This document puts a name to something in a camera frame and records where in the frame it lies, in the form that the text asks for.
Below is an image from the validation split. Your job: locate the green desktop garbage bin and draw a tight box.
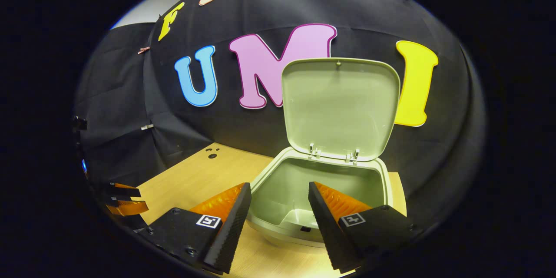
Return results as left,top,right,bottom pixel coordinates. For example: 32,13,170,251
248,57,401,248

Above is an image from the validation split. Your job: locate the wooden desktop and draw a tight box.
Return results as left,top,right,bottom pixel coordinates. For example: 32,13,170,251
132,141,407,278

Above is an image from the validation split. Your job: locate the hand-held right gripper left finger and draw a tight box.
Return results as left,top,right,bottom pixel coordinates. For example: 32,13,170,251
137,182,252,275

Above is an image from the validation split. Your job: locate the black backdrop cloth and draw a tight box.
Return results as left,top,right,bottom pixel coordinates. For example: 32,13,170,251
74,0,486,226

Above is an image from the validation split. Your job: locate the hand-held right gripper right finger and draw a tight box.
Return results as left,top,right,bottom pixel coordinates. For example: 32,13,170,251
308,181,415,274

